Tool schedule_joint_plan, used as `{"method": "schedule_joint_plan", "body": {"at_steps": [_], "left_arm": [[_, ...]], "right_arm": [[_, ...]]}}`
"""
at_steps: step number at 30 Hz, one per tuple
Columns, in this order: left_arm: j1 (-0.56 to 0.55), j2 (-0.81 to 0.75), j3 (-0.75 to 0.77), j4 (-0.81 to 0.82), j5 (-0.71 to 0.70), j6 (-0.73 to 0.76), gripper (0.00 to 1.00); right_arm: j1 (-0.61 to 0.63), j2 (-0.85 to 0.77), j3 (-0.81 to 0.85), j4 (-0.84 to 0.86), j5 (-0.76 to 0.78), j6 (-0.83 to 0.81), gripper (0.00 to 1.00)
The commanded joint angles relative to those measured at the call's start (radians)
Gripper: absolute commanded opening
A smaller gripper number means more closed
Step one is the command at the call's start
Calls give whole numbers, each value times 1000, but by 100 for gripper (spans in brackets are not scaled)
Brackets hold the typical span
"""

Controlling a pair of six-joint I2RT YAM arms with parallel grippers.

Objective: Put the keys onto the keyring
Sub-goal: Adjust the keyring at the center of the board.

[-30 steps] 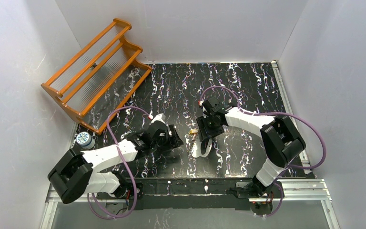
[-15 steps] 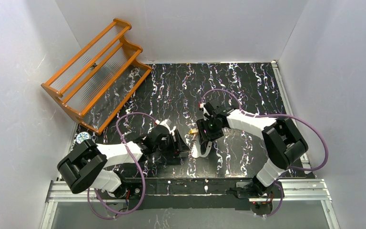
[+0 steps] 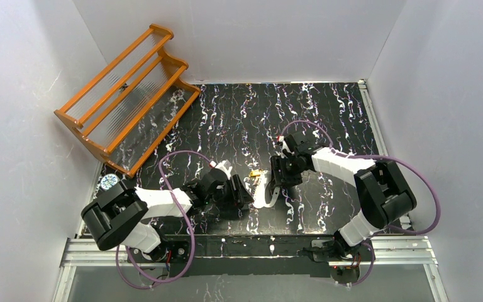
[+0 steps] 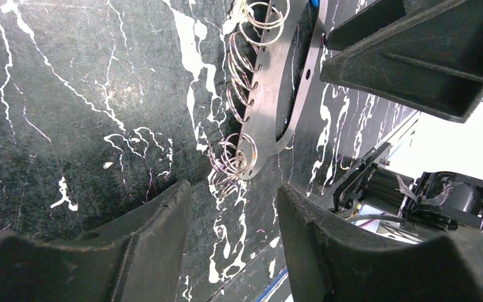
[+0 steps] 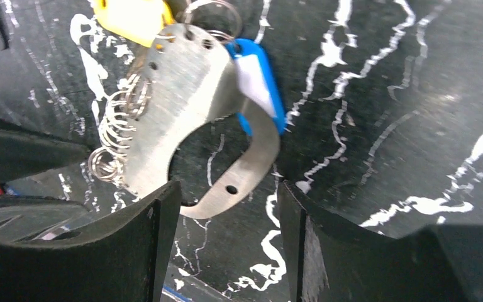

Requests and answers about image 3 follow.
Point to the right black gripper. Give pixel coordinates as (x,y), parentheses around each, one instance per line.
(277,172)

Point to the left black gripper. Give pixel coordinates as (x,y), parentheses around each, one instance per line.
(233,192)

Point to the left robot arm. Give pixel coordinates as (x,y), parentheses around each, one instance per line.
(117,216)

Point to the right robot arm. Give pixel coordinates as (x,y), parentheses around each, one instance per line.
(383,192)

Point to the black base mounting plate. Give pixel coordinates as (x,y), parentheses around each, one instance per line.
(259,255)

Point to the small patterned round jar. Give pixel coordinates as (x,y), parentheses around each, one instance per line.
(108,181)

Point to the orange wooden rack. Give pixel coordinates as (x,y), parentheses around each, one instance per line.
(122,115)

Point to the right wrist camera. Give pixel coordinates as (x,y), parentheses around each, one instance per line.
(284,149)

